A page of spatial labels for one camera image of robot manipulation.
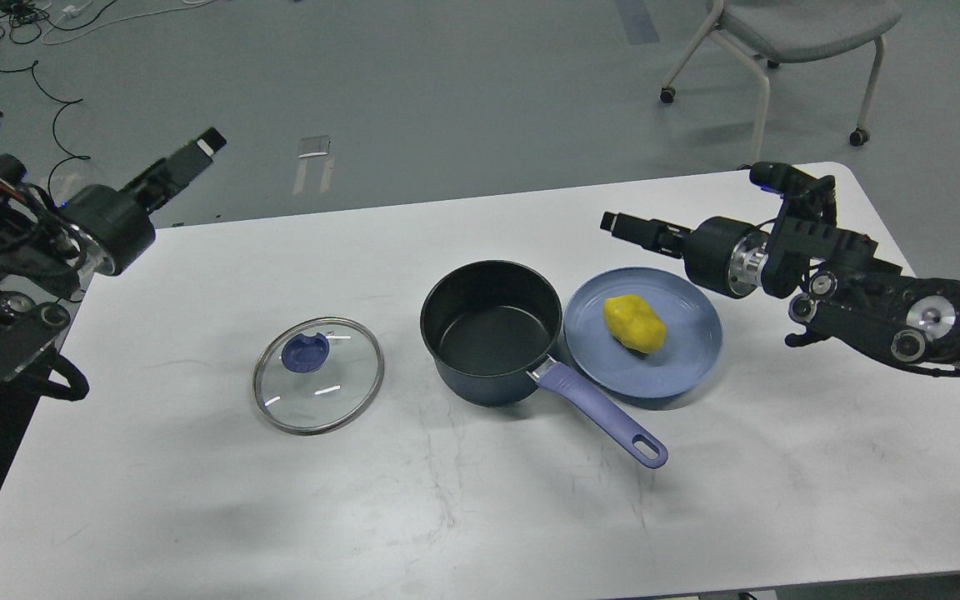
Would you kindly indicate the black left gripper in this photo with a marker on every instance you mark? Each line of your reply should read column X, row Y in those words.
column 117, row 222

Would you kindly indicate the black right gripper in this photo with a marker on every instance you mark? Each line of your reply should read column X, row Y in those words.
column 721, row 254

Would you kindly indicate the glass pot lid purple knob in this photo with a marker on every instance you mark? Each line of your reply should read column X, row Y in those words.
column 318, row 376

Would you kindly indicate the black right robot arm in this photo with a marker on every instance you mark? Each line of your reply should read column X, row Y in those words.
column 835, row 284

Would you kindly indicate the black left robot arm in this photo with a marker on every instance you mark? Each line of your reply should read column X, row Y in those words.
column 47, row 250

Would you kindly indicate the yellow potato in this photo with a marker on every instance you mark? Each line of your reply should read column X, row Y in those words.
column 635, row 325

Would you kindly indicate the blue plate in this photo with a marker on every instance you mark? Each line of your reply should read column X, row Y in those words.
column 693, row 345

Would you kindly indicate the grey office chair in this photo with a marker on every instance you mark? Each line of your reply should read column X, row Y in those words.
column 764, row 35

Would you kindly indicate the dark blue saucepan purple handle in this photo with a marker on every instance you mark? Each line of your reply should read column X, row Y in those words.
column 492, row 327

